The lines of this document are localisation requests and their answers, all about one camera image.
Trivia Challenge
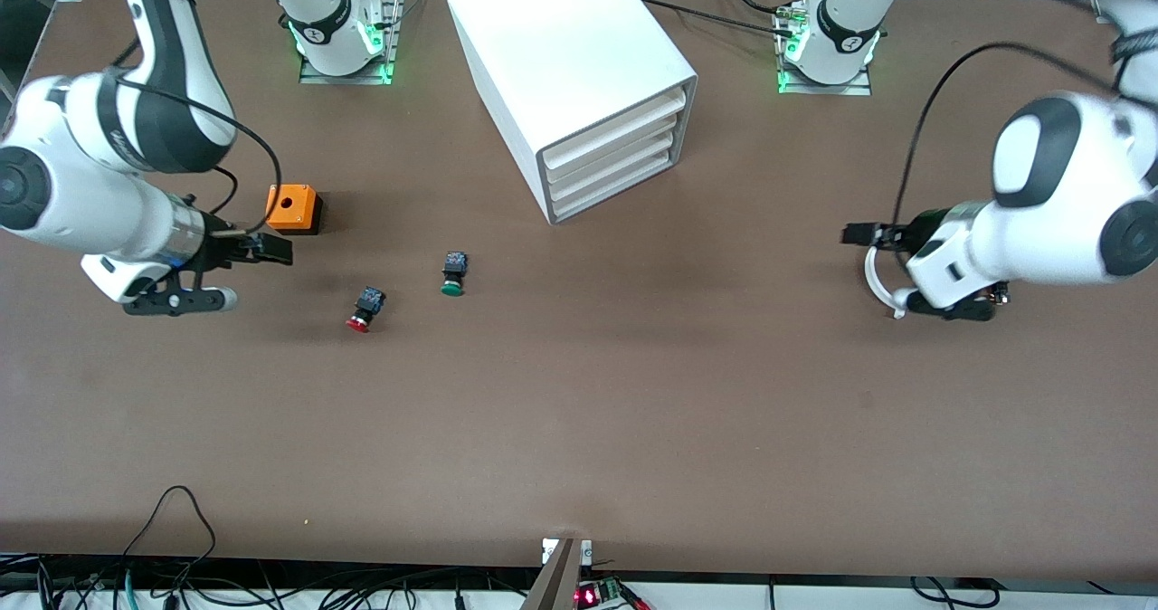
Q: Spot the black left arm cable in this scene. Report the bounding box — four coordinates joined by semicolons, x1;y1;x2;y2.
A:
894;42;1127;229

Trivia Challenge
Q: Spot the black looped cable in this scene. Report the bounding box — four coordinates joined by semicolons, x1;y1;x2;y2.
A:
122;485;218;584

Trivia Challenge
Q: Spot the black table cable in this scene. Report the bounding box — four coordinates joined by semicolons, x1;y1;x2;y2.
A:
633;0;806;39

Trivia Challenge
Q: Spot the circuit board with red light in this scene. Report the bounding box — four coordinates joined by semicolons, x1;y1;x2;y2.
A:
574;577;649;610

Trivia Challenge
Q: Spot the orange button enclosure box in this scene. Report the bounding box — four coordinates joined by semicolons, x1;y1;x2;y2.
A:
264;184;324;236

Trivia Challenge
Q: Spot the red push button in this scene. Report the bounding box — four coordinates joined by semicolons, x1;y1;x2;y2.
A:
346;287;387;334

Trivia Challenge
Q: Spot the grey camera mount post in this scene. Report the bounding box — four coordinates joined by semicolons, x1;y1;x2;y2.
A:
520;536;594;610

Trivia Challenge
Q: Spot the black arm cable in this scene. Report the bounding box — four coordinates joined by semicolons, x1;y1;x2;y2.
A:
113;76;284;233
894;42;1127;229

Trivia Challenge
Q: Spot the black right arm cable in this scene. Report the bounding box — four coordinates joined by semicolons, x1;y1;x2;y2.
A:
113;76;284;233

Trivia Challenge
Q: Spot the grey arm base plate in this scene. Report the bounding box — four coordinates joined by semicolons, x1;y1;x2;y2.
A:
775;0;874;97
299;0;405;86

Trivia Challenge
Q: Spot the white curved plastic piece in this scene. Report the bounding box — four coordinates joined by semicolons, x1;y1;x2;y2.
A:
864;243;915;320

